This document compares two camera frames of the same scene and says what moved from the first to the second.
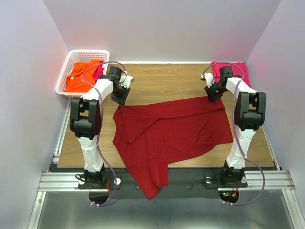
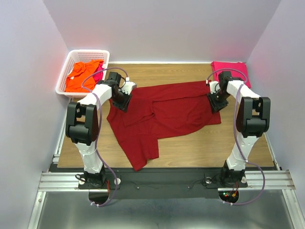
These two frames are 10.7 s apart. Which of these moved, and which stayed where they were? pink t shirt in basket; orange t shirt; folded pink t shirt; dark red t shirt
Moved: dark red t shirt
Stayed: pink t shirt in basket; folded pink t shirt; orange t shirt
